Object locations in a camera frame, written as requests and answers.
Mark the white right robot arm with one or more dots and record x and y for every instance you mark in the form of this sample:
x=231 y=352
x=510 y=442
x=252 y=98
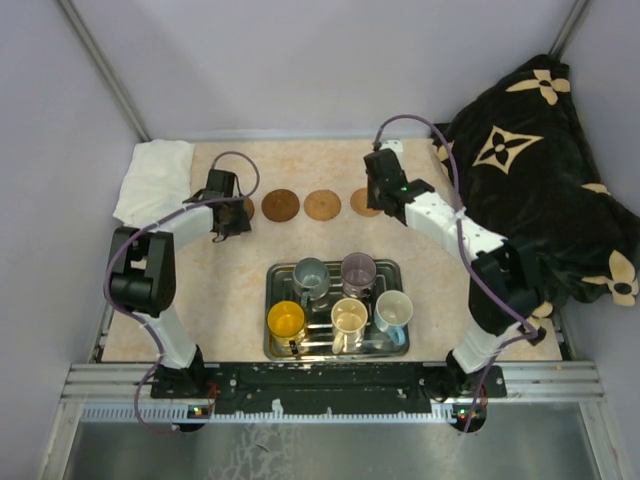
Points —
x=505 y=281

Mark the purple translucent cup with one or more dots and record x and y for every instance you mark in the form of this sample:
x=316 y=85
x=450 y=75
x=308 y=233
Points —
x=358 y=274

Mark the yellow mug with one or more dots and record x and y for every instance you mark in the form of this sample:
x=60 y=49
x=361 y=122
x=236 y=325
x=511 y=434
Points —
x=286 y=322

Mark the light woven coaster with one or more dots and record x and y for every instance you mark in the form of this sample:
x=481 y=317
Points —
x=358 y=203

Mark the tan woven coaster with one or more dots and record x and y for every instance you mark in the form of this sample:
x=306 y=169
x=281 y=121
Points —
x=322 y=205

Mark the grey mug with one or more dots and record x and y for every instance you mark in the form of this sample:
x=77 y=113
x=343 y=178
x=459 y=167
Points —
x=311 y=279

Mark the reddish brown wooden coaster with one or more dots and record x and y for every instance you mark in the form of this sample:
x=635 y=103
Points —
x=280 y=205

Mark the cream mug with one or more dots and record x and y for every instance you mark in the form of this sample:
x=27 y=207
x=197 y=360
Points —
x=349 y=318

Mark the white folded cloth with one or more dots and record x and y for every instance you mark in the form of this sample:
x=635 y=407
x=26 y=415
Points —
x=157 y=182

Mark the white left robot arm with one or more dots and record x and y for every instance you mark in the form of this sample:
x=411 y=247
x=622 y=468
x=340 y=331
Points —
x=141 y=279

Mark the black floral blanket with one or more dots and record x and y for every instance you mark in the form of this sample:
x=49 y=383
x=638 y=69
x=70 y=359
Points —
x=526 y=170

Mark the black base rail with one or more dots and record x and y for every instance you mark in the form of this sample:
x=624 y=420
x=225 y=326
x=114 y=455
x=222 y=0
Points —
x=322 y=388

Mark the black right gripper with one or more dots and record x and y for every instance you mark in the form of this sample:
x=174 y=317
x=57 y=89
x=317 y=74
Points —
x=371 y=203

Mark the metal serving tray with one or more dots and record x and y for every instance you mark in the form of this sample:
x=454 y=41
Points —
x=317 y=344

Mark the white and blue mug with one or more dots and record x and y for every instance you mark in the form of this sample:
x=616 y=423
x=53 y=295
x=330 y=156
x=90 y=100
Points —
x=393 y=311

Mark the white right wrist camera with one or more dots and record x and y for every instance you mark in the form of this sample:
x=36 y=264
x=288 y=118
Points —
x=394 y=145

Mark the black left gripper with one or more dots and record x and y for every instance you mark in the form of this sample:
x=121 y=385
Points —
x=242 y=225

